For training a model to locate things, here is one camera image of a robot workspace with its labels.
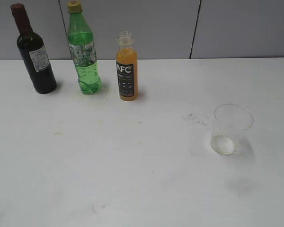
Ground NFC orange juice bottle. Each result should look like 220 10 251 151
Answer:
116 31 138 101

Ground transparent plastic cup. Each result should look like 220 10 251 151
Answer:
210 104 254 155

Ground green plastic soda bottle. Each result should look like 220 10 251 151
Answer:
67 0 101 95

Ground dark red wine bottle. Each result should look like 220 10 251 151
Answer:
10 3 57 94

